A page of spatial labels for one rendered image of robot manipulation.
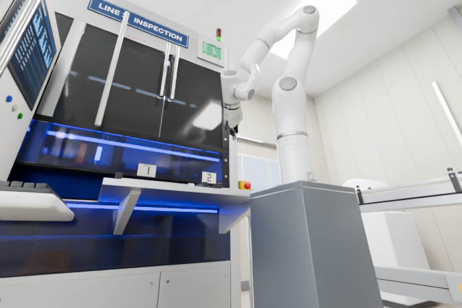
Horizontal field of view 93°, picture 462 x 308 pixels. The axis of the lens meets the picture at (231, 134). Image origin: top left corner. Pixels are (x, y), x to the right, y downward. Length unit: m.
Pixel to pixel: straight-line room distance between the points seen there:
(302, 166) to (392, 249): 2.50
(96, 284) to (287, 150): 0.89
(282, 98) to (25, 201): 0.74
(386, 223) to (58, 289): 2.94
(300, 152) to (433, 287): 1.00
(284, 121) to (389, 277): 1.11
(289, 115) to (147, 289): 0.92
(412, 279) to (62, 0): 2.33
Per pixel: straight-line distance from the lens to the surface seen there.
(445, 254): 3.96
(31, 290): 1.15
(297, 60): 1.01
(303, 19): 1.11
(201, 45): 1.73
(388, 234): 3.19
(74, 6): 1.65
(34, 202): 0.59
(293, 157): 0.78
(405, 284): 1.62
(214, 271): 1.28
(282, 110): 0.84
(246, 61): 1.04
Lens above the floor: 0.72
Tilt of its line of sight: 24 degrees up
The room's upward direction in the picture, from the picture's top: 1 degrees counter-clockwise
